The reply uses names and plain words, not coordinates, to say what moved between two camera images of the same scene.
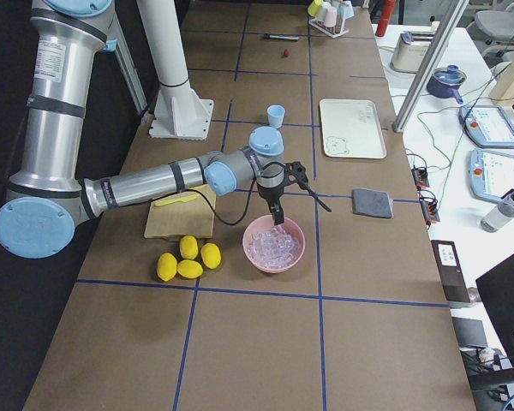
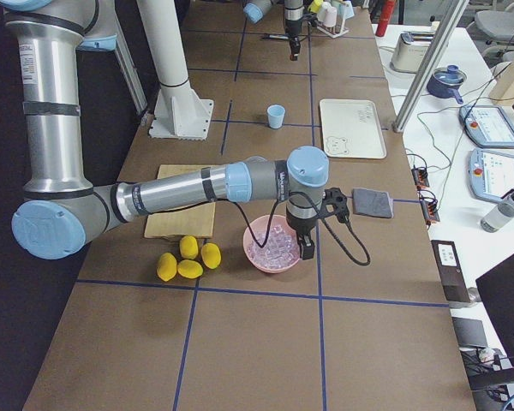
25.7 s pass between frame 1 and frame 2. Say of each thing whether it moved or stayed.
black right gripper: moved
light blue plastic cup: stayed
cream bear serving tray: stayed
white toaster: stayed
